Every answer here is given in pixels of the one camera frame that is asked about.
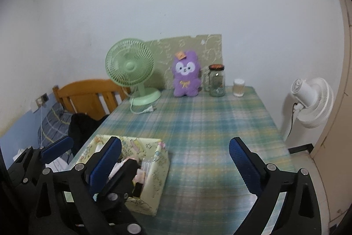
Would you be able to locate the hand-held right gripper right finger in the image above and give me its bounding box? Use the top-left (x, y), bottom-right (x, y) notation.
top-left (229, 137), bottom-right (322, 235)

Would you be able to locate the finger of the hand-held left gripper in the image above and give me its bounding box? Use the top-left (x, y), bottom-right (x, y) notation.
top-left (96, 160), bottom-right (142, 235)
top-left (8, 137), bottom-right (74, 183)

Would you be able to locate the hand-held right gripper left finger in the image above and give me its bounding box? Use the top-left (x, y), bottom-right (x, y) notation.
top-left (35, 136), bottom-right (123, 235)

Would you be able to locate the white cloth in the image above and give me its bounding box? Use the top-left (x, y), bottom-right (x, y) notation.
top-left (110, 157), bottom-right (138, 179)

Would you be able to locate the pink tissue packet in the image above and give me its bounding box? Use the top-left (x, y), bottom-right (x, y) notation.
top-left (134, 169), bottom-right (146, 184)

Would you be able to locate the clear plastic pack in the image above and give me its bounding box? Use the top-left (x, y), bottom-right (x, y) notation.
top-left (140, 156), bottom-right (156, 173)

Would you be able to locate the yellow printed storage box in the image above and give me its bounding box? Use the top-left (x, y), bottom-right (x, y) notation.
top-left (75, 134), bottom-right (169, 216)

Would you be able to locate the white garment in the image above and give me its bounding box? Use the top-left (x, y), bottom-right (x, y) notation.
top-left (45, 154), bottom-right (75, 172)

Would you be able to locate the plaid pillow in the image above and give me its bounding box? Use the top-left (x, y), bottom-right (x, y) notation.
top-left (37, 103), bottom-right (80, 147)

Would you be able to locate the black clothing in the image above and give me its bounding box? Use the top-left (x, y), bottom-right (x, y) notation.
top-left (68, 113), bottom-right (110, 154)

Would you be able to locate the wooden bed headboard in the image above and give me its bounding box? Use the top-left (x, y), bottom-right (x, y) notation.
top-left (52, 79), bottom-right (132, 121)

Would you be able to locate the black floor stand base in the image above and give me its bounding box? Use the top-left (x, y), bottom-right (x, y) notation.
top-left (288, 143), bottom-right (314, 154)

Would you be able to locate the cotton swab container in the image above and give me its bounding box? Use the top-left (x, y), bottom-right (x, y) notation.
top-left (233, 79), bottom-right (245, 97)

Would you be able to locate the glass jar mug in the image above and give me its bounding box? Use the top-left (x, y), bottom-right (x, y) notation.
top-left (203, 64), bottom-right (226, 98)

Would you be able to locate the white standing fan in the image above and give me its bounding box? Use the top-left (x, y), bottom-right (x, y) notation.
top-left (291, 77), bottom-right (334, 129)

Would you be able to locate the green desk fan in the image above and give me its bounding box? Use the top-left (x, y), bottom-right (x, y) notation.
top-left (105, 38), bottom-right (162, 107)

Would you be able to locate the purple plush toy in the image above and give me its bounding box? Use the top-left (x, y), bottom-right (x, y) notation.
top-left (172, 50), bottom-right (202, 98)

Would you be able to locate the green printed board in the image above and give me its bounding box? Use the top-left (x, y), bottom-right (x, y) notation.
top-left (144, 34), bottom-right (223, 92)

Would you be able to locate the tan door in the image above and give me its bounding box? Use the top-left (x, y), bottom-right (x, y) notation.
top-left (309, 0), bottom-right (352, 224)

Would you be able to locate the white cable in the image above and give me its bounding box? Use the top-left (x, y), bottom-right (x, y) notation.
top-left (39, 104), bottom-right (44, 149)

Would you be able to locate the wall socket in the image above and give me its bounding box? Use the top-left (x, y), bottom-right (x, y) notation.
top-left (36, 93), bottom-right (49, 107)

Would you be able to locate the green fan power cord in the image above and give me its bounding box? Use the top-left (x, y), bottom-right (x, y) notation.
top-left (129, 99), bottom-right (157, 115)

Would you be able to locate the black fan cord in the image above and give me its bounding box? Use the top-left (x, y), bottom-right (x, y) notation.
top-left (283, 103), bottom-right (300, 142)

